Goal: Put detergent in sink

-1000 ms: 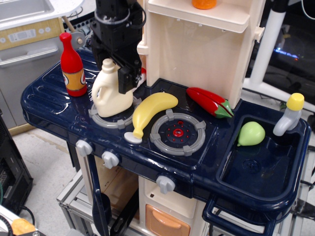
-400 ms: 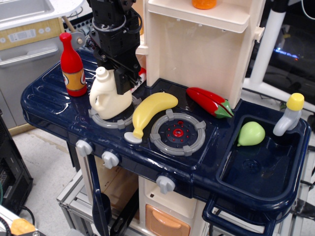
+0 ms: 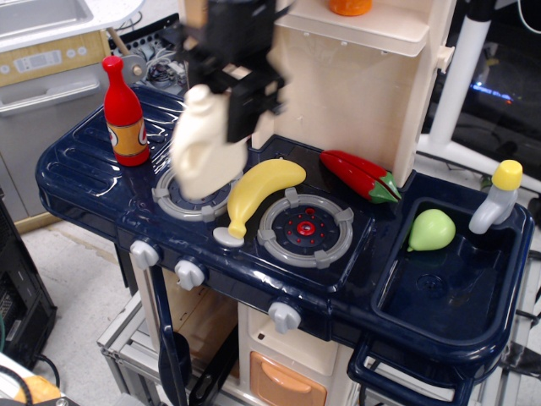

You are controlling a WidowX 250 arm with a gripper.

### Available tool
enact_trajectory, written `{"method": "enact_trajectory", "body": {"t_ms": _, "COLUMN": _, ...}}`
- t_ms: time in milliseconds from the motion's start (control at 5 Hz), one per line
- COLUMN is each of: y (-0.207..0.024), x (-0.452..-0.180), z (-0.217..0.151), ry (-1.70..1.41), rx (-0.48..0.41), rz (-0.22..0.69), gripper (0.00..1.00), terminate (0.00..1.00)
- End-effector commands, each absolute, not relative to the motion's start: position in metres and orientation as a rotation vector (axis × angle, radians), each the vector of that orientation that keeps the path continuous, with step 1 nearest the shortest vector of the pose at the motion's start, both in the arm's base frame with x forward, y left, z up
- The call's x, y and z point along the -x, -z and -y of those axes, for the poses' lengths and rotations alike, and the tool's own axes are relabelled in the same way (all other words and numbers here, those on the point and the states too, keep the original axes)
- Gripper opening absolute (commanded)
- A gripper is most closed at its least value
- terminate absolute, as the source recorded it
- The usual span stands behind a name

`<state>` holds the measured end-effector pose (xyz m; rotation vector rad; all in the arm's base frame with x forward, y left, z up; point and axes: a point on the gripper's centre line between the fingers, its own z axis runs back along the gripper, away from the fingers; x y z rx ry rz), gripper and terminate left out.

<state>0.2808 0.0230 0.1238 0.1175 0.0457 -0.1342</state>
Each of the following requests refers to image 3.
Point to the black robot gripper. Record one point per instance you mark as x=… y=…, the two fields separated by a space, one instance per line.
x=216 y=34

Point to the cream detergent bottle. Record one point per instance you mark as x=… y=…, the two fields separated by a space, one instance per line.
x=202 y=159

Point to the navy toy sink basin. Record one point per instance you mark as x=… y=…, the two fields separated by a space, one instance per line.
x=463 y=293

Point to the yellow toy banana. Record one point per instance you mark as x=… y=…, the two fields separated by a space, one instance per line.
x=250 y=191

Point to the red ketchup bottle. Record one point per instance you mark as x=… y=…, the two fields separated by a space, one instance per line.
x=124 y=117

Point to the grey left stove burner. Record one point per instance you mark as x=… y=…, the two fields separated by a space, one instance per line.
x=167 y=195

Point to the grey stove burner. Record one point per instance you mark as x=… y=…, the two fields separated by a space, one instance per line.
x=167 y=195
x=306 y=231

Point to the cream toy kitchen cabinet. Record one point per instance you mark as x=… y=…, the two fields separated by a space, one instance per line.
x=356 y=84

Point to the orange toy on shelf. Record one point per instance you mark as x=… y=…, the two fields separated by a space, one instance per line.
x=350 y=8

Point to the grey right stove burner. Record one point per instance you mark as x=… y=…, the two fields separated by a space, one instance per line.
x=306 y=231

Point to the grey toy dishwasher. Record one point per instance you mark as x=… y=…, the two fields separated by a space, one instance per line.
x=51 y=77

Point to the red toy chili pepper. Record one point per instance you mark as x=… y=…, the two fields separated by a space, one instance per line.
x=374 y=183

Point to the grey left stove knob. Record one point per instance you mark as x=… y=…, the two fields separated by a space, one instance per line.
x=144 y=254

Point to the grey stove knob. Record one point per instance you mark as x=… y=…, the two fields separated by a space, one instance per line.
x=284 y=316
x=190 y=275
x=144 y=254

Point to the grey middle stove knob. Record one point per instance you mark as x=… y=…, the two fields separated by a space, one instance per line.
x=190 y=275

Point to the white pipe stand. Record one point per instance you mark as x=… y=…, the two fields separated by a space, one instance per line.
x=487 y=106

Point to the grey right stove knob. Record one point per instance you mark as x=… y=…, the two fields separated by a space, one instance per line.
x=284 y=316

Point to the navy toy kitchen counter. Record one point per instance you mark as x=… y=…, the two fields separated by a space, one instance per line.
x=80 y=181

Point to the green toy pear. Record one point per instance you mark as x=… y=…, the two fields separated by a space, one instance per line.
x=431 y=230

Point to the navy hanging ladle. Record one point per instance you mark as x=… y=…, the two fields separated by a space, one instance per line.
x=170 y=356

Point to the grey yellow toy faucet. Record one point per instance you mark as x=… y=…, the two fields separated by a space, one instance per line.
x=498 y=205

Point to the orange toy drawer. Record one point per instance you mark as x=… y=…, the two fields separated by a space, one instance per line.
x=276 y=384

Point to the black computer case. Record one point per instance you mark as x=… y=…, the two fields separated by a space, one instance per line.
x=27 y=312

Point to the aluminium frame base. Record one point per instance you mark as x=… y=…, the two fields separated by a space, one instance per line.
x=131 y=355

